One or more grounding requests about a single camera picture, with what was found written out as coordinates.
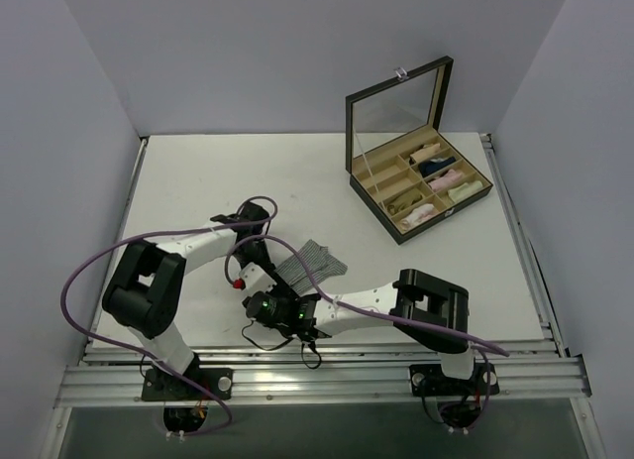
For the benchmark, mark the pale green rolled underwear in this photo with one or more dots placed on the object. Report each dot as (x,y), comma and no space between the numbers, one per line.
(464,191)

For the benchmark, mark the tan rolled underwear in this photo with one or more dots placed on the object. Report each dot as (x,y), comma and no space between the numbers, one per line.
(404,200)

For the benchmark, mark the light pink rolled underwear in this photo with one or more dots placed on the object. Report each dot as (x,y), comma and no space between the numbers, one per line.
(417,216)

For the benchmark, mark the black compartment storage box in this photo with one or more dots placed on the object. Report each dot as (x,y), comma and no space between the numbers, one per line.
(385,124)

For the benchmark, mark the aluminium mounting rail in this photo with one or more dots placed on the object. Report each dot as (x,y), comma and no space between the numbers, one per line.
(349,373)

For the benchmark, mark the grey striped underwear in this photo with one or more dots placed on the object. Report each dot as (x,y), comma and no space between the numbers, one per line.
(320,262)

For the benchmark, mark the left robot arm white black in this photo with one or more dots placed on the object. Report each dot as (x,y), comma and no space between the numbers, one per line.
(143,293)

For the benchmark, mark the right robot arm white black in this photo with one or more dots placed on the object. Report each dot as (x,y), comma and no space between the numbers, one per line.
(429,310)

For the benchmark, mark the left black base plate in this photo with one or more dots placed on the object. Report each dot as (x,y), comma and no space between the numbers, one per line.
(160,386)

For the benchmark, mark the beige rolled underwear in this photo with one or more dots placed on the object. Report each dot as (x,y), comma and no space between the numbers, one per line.
(424,153)

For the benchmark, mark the navy rolled underwear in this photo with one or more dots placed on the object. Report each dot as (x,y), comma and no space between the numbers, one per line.
(429,167)

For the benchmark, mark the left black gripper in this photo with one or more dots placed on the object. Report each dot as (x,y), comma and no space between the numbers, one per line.
(276,279)

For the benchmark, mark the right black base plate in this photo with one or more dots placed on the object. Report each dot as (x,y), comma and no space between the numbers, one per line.
(427,380)

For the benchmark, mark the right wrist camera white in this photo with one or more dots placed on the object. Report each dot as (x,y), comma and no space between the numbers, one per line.
(252,279)

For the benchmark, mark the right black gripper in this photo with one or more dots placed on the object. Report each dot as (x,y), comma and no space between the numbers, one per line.
(293,311)

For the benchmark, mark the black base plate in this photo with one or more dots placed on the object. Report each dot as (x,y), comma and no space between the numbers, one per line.
(427,380)
(160,386)

